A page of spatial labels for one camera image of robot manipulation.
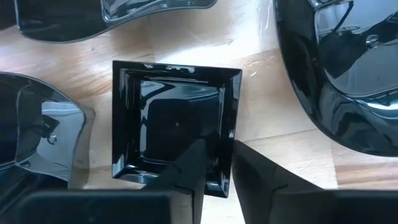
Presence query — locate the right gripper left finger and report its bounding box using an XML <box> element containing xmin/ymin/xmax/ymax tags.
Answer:
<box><xmin>142</xmin><ymin>138</ymin><xmax>208</xmax><ymax>224</ymax></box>

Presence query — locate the black wavy square plate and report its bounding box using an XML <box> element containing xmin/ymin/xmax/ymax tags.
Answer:
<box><xmin>273</xmin><ymin>0</ymin><xmax>398</xmax><ymax>157</ymax></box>

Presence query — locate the small black square plate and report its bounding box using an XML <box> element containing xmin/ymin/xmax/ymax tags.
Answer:
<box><xmin>111</xmin><ymin>60</ymin><xmax>243</xmax><ymax>198</ymax></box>

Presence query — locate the black leaf-shaped plate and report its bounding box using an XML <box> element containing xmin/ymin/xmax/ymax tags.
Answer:
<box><xmin>0</xmin><ymin>0</ymin><xmax>218</xmax><ymax>44</ymax></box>
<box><xmin>0</xmin><ymin>72</ymin><xmax>87</xmax><ymax>200</ymax></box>

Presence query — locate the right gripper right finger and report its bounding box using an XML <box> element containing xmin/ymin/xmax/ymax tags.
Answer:
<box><xmin>231</xmin><ymin>139</ymin><xmax>324</xmax><ymax>224</ymax></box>

